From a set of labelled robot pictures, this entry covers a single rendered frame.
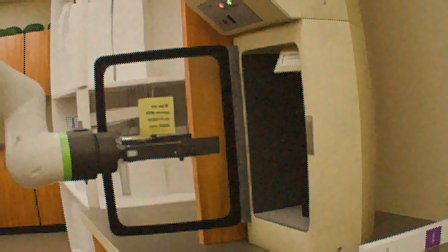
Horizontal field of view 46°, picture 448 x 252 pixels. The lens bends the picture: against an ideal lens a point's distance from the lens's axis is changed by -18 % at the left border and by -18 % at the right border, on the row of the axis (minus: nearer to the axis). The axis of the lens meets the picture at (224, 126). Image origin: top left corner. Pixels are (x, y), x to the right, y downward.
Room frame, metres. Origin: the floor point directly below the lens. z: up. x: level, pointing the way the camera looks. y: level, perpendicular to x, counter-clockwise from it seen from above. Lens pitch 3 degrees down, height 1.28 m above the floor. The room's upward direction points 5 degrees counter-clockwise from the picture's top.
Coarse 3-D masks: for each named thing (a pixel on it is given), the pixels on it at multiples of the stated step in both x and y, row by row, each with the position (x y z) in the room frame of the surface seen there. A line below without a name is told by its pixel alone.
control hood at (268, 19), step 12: (192, 0) 1.29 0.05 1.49; (204, 0) 1.25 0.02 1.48; (252, 0) 1.11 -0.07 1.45; (264, 0) 1.08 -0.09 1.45; (276, 0) 1.06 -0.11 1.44; (288, 0) 1.07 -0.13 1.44; (264, 12) 1.12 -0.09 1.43; (276, 12) 1.09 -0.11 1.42; (288, 12) 1.07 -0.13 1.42; (300, 12) 1.08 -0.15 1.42; (216, 24) 1.33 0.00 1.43; (252, 24) 1.21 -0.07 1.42; (264, 24) 1.17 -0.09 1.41; (276, 24) 1.17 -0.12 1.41
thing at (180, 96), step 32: (128, 64) 1.30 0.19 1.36; (160, 64) 1.32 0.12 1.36; (192, 64) 1.34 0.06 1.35; (128, 96) 1.30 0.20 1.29; (160, 96) 1.32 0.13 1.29; (192, 96) 1.33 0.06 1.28; (96, 128) 1.28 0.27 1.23; (128, 128) 1.30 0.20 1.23; (160, 128) 1.31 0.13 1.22; (192, 128) 1.33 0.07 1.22; (160, 160) 1.31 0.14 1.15; (192, 160) 1.33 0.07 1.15; (224, 160) 1.35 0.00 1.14; (128, 192) 1.29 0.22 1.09; (160, 192) 1.31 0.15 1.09; (192, 192) 1.33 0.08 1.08; (224, 192) 1.35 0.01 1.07; (128, 224) 1.29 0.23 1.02
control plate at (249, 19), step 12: (216, 0) 1.21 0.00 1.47; (228, 0) 1.17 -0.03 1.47; (240, 0) 1.14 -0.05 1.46; (204, 12) 1.31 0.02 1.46; (216, 12) 1.27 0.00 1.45; (228, 12) 1.23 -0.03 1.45; (240, 12) 1.19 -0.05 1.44; (252, 12) 1.15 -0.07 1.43; (228, 24) 1.28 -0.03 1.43; (240, 24) 1.24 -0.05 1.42
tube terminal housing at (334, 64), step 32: (320, 0) 1.10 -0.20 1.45; (352, 0) 1.21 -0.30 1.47; (256, 32) 1.26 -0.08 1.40; (288, 32) 1.13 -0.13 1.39; (320, 32) 1.09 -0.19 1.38; (352, 32) 1.14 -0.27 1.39; (320, 64) 1.09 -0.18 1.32; (352, 64) 1.12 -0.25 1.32; (320, 96) 1.09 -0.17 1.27; (352, 96) 1.11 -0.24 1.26; (320, 128) 1.08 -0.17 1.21; (352, 128) 1.11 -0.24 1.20; (320, 160) 1.08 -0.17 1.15; (352, 160) 1.11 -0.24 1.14; (320, 192) 1.08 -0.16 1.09; (352, 192) 1.11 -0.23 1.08; (256, 224) 1.33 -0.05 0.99; (320, 224) 1.08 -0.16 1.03; (352, 224) 1.11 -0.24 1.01
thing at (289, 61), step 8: (288, 48) 1.21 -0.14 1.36; (296, 48) 1.19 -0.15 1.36; (280, 56) 1.23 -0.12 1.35; (288, 56) 1.20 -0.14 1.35; (296, 56) 1.18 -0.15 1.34; (280, 64) 1.21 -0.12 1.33; (288, 64) 1.19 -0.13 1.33; (296, 64) 1.18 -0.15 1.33; (280, 72) 1.21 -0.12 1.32; (288, 72) 1.31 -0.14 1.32; (296, 72) 1.32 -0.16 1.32
